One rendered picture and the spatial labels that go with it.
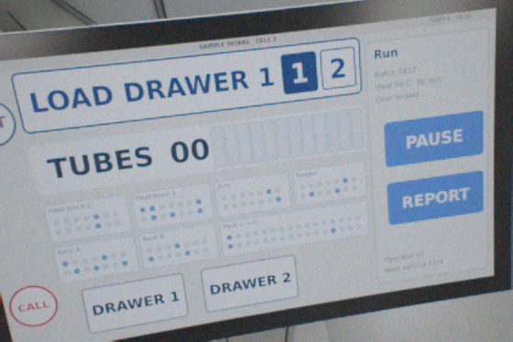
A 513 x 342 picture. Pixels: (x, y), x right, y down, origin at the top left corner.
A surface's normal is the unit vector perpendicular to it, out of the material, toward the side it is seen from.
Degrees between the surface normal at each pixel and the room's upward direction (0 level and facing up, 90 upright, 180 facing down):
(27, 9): 0
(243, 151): 50
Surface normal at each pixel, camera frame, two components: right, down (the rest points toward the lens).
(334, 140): 0.13, 0.21
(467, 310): 0.00, -0.61
